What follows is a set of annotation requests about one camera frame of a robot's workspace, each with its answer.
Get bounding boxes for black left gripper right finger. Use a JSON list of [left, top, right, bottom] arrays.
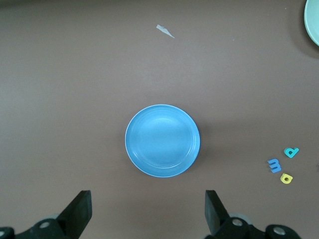
[[205, 189, 303, 239]]

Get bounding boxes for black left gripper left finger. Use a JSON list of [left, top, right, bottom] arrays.
[[0, 190, 93, 239]]

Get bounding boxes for blue foam letter m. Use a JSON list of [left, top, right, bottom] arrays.
[[267, 158, 283, 174]]

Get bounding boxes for yellow letter D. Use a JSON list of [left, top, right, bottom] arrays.
[[280, 173, 294, 185]]

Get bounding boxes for teal foam letter p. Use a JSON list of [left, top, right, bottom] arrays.
[[284, 147, 300, 159]]

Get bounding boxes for blue plate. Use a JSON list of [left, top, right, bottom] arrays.
[[124, 104, 201, 178]]

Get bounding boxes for brown table cover sheet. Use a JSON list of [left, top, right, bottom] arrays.
[[0, 0, 319, 239]]

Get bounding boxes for white paper scrap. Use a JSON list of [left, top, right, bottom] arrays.
[[156, 24, 176, 39]]

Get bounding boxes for pale green plate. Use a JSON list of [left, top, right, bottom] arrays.
[[304, 0, 319, 47]]

